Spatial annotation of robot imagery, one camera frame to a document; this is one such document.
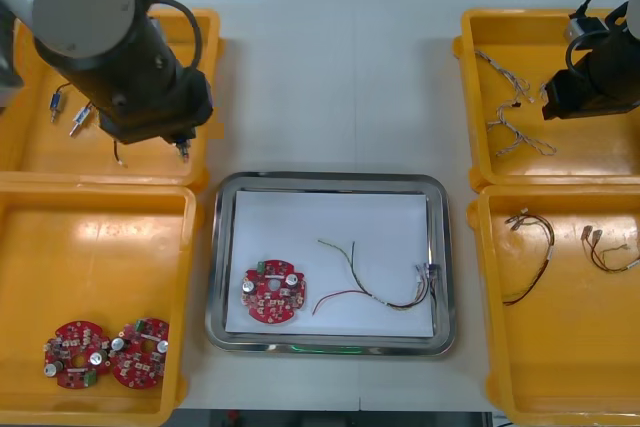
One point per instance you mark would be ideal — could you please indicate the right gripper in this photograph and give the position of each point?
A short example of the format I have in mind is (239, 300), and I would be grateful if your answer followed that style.
(570, 102)

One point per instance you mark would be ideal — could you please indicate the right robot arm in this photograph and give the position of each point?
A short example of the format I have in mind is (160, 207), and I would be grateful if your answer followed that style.
(615, 57)

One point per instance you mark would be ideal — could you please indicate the white label metal solenoid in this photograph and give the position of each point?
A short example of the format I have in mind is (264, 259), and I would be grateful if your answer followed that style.
(81, 118)

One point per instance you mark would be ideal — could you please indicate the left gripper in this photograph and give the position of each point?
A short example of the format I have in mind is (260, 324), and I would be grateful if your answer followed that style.
(160, 117)

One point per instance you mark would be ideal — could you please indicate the white sheet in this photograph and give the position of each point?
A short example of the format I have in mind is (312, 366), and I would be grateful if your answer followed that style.
(300, 217)

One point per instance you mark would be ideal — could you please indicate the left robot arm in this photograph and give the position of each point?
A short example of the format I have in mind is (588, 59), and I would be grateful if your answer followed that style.
(85, 7)

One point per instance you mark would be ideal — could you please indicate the red black green-yellow harness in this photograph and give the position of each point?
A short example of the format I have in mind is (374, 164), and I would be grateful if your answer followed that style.
(550, 252)
(395, 306)
(596, 236)

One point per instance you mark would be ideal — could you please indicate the round red circuit board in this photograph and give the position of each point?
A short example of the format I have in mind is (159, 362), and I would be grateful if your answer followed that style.
(140, 354)
(272, 297)
(75, 354)

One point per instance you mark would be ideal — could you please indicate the yellow-orange plastic bin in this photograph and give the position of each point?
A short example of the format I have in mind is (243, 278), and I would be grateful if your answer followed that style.
(550, 372)
(575, 167)
(100, 257)
(30, 147)

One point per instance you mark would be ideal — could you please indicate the steel tray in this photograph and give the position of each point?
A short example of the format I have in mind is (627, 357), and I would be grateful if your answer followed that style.
(330, 182)

